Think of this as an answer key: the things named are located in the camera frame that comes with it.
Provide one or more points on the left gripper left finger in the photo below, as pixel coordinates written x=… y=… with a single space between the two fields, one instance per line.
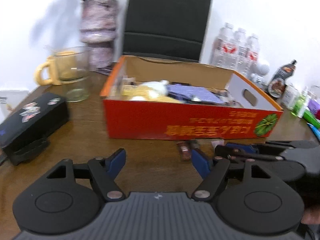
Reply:
x=103 y=172

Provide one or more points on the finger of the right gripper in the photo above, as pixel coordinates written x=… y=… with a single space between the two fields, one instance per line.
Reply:
x=228 y=152
x=258 y=147

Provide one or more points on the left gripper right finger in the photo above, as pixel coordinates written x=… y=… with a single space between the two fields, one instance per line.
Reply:
x=213 y=173

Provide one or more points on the purple drawstring pouch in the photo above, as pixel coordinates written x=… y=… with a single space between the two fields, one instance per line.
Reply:
x=193 y=94

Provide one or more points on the yellow white plush toy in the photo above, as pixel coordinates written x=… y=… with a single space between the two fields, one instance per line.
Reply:
x=153 y=91

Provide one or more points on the person's right hand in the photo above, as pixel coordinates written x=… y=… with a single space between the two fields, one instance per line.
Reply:
x=311 y=216

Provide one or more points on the white blue tube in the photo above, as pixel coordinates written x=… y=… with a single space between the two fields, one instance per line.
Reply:
x=315 y=131

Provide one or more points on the green box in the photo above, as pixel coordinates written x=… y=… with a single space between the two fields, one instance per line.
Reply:
x=310 y=118

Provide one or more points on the brown candy wrapper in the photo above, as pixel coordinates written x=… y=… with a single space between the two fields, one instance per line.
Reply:
x=184 y=151

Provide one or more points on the green sanitizer bottle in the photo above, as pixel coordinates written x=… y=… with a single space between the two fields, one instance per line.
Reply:
x=299 y=103

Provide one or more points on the white wipes container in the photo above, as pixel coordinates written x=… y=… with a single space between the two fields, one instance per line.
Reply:
x=289 y=96

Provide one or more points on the black sauce pouch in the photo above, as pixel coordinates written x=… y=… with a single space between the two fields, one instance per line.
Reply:
x=277 y=85

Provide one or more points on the white robot figurine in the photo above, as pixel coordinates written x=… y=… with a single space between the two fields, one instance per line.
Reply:
x=259 y=71

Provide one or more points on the red cardboard box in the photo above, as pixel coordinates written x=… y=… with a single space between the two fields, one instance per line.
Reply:
x=247 y=111

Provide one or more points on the black case with stickers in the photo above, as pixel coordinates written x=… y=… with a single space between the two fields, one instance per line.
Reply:
x=24 y=135

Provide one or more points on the right water bottle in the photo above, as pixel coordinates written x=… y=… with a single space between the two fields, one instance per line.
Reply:
x=251 y=55

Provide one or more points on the water bottle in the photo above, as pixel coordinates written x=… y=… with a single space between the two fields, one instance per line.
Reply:
x=251 y=55
x=237 y=49
x=220 y=46

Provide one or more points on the left water bottle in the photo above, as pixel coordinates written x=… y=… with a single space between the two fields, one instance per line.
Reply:
x=220 y=46

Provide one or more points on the clear glass cup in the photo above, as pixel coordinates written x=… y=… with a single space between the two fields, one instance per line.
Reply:
x=72 y=65

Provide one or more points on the yellow ceramic mug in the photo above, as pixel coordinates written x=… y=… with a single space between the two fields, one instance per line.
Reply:
x=47 y=73

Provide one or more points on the middle water bottle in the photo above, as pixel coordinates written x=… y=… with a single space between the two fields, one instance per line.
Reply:
x=237 y=49

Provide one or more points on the black paper bag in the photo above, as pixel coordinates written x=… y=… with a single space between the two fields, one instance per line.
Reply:
x=166 y=29

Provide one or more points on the purple textured vase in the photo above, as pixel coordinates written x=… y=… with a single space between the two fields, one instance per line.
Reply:
x=98 y=31

